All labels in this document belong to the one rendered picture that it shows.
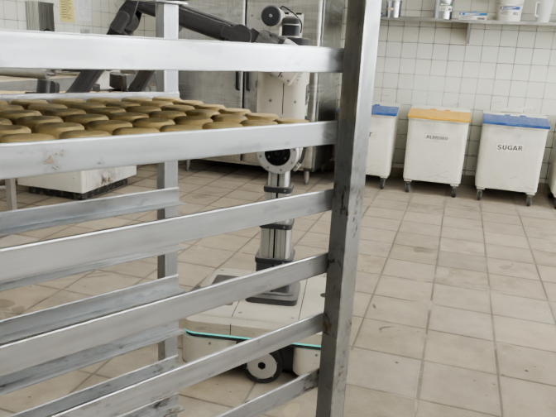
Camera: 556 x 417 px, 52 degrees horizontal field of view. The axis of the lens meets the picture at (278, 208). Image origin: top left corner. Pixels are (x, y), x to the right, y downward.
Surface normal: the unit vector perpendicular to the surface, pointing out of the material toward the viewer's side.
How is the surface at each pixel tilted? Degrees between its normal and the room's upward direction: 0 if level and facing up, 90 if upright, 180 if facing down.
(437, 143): 91
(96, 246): 90
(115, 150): 90
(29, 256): 90
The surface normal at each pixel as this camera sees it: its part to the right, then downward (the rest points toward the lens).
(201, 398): 0.05, -0.96
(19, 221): 0.67, 0.23
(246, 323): -0.03, -0.69
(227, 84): -0.29, 0.25
